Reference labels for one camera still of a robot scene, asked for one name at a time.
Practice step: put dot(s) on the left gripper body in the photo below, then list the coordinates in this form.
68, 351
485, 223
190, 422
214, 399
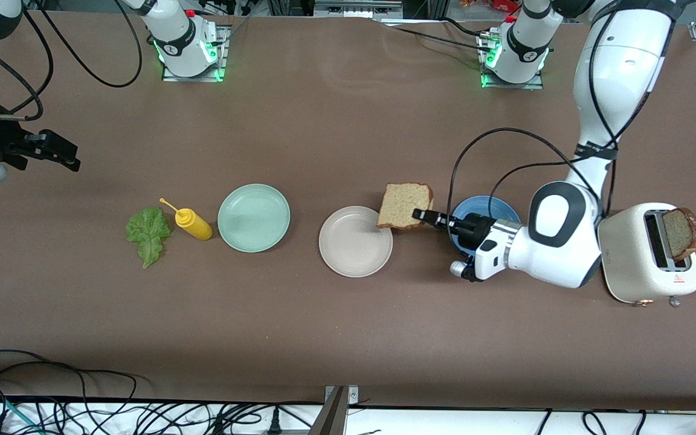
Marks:
473, 228

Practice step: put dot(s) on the light crust bread slice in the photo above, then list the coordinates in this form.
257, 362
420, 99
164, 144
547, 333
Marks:
405, 202

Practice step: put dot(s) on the green lettuce leaf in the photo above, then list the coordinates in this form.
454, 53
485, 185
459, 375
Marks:
148, 232

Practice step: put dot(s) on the yellow squeeze bottle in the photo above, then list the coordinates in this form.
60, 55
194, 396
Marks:
194, 225

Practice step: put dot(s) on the dark crust bread slice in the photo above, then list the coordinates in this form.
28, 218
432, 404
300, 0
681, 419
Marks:
680, 232

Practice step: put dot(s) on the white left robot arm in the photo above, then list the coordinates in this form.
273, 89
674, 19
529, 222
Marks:
620, 72

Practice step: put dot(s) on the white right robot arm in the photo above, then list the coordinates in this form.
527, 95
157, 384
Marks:
179, 36

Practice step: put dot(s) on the blue plate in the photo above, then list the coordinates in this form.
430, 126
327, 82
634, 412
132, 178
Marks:
505, 208

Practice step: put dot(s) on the beige plate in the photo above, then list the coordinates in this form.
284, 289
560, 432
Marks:
351, 244

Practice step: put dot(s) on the mint green plate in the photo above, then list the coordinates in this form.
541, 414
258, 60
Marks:
254, 217

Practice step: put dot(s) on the white toaster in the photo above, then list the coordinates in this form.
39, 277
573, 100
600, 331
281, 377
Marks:
626, 254

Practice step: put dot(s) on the grey metal control box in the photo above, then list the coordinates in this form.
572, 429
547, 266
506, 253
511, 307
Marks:
357, 9

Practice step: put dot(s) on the red plastic item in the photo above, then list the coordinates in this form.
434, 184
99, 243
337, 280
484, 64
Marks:
499, 5

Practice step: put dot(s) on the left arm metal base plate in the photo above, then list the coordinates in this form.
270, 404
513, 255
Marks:
514, 86

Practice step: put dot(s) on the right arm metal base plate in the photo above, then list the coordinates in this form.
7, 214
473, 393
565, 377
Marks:
222, 54

